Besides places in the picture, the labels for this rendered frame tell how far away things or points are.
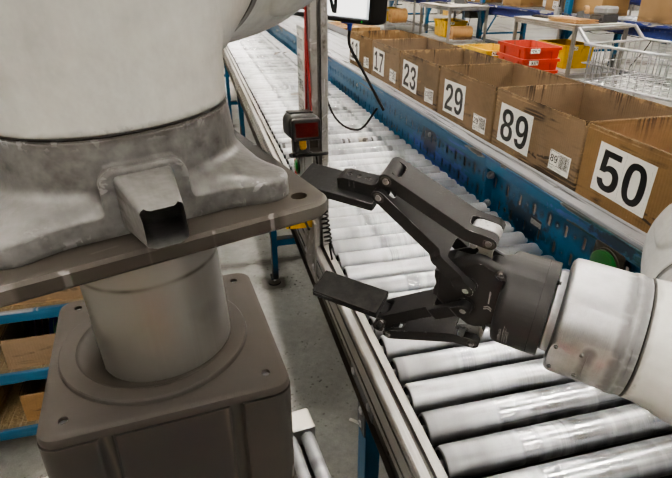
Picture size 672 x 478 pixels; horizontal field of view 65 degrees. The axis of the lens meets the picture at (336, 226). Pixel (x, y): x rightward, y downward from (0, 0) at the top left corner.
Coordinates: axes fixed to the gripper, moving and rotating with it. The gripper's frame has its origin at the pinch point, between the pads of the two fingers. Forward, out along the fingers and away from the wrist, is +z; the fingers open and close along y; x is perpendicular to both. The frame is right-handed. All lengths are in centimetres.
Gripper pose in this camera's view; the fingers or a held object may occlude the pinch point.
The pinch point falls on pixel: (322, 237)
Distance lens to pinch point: 48.8
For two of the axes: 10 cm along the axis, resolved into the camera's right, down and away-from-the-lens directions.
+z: -8.8, -2.7, 3.9
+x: 4.6, -6.3, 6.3
